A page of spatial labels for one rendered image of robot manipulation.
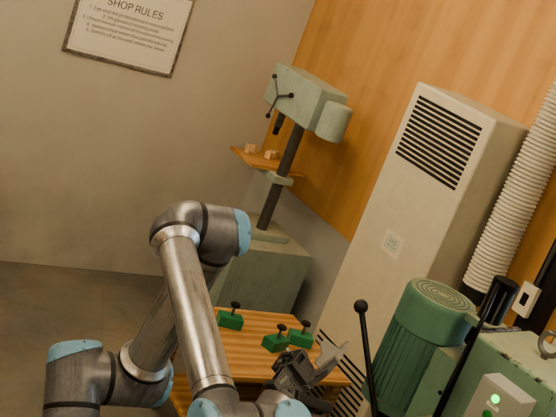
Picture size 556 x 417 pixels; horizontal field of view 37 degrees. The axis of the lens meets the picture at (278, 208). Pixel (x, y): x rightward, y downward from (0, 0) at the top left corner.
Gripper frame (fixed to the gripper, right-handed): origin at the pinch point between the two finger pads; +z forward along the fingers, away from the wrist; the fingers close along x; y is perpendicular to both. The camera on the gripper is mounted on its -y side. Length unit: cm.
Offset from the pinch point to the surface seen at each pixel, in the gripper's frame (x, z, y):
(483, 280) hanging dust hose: 50, 131, -73
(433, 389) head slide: -17.6, 3.3, -18.9
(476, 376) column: -32.2, 1.1, -15.1
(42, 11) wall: 209, 160, 122
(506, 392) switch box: -42.7, -6.0, -14.2
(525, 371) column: -44.1, 0.8, -15.3
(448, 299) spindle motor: -20.9, 21.5, -7.9
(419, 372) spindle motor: -13.0, 7.3, -16.9
